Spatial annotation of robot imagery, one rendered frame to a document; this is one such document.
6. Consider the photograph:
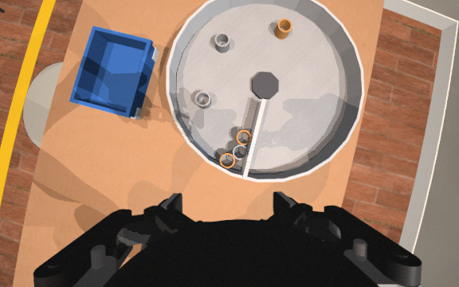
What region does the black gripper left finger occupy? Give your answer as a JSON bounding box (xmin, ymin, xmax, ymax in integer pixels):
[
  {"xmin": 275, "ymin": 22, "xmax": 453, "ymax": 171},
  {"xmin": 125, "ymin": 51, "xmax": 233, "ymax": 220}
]
[{"xmin": 33, "ymin": 193, "xmax": 204, "ymax": 287}]

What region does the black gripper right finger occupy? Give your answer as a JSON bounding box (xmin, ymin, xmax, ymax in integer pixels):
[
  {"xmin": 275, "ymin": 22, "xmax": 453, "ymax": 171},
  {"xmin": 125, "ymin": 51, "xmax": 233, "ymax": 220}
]
[{"xmin": 260, "ymin": 191, "xmax": 422, "ymax": 287}]

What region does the blue crate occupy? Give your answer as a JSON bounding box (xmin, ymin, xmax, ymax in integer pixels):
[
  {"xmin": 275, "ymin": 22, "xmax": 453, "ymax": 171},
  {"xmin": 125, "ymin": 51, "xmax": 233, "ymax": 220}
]
[{"xmin": 69, "ymin": 26, "xmax": 159, "ymax": 120}]

